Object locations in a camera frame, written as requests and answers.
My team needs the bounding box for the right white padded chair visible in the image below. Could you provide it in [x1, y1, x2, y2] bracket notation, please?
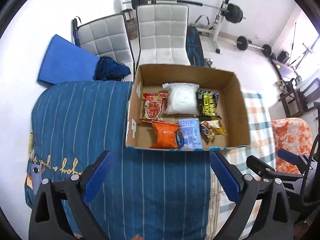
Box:
[136, 3, 190, 66]

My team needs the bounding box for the open cardboard box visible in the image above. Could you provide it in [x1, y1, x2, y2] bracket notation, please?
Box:
[125, 64, 251, 150]

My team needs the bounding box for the dark blue knit cloth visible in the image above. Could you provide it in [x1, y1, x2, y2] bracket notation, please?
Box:
[94, 56, 131, 81]

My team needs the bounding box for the floor barbell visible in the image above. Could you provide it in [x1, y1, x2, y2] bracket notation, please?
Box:
[236, 36, 273, 58]

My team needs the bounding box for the orange snack bag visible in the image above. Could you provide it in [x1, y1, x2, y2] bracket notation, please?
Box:
[139, 119, 180, 149]

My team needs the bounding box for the yellow brown snack packet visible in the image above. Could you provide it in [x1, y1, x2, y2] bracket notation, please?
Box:
[200, 119, 227, 143]

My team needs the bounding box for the blue smartphone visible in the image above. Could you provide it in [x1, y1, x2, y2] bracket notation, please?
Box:
[30, 164, 42, 195]

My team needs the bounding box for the white soft pouch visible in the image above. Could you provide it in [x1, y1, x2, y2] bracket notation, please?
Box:
[162, 83, 200, 116]

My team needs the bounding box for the black blue bench pad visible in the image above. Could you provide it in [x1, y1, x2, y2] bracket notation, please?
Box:
[185, 26, 204, 67]

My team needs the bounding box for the light blue tissue pack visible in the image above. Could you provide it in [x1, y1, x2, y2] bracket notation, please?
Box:
[176, 118, 202, 150]

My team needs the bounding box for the dark wooden chair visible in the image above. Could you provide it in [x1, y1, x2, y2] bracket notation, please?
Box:
[278, 77, 319, 118]

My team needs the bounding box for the white padded chair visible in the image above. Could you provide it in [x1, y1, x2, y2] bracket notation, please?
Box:
[77, 14, 135, 70]
[136, 3, 190, 66]

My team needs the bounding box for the blue striped quilt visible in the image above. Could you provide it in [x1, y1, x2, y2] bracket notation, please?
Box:
[25, 81, 210, 239]

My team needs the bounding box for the orange floral blanket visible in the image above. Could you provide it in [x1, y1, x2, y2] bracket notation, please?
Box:
[271, 118, 313, 174]

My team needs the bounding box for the blue foam mat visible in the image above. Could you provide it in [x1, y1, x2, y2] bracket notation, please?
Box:
[37, 35, 99, 85]

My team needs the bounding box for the red snack packet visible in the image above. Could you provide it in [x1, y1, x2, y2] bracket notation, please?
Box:
[141, 93, 168, 122]

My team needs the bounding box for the left white padded chair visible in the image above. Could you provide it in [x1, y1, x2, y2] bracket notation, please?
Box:
[77, 14, 135, 70]

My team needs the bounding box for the black shoe shine wipes pack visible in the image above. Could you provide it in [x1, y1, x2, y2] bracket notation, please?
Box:
[196, 90, 221, 121]

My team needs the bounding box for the white weight bench rack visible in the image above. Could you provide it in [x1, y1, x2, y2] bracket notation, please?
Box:
[196, 0, 230, 54]

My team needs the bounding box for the plaid checkered blanket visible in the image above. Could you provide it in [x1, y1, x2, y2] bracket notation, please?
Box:
[204, 93, 276, 239]

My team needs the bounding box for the barbell on rack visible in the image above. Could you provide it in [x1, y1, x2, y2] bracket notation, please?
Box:
[123, 0, 246, 23]

